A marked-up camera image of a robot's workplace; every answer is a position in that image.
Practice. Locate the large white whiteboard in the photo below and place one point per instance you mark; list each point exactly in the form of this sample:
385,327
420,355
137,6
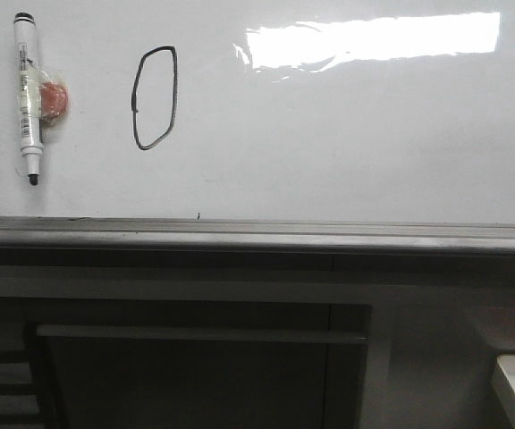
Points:
371,111

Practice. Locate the white whiteboard marker pen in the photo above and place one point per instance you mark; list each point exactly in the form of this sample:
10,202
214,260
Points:
30,100

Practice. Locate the dark cabinet panel with rail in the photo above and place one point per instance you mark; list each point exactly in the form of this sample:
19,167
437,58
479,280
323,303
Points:
205,364

